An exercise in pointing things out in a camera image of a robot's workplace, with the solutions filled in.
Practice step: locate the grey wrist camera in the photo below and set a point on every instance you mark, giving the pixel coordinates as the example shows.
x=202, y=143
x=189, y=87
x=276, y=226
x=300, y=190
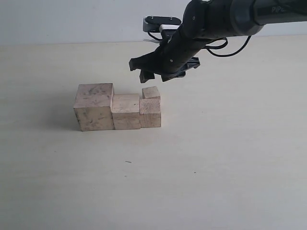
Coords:
x=156, y=24

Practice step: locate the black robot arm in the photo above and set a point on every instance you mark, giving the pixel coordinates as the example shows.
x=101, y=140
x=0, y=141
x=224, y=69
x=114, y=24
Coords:
x=203, y=23

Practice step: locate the smallest wooden cube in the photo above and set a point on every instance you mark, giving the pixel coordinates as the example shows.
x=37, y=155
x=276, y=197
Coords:
x=151, y=93

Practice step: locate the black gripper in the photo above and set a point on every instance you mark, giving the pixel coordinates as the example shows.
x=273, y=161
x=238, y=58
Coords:
x=177, y=56

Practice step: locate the second largest wooden cube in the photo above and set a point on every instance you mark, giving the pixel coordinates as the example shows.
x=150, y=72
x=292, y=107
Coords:
x=126, y=111

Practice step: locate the third largest wooden cube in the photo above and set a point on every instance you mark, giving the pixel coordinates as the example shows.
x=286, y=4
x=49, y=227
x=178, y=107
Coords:
x=150, y=113

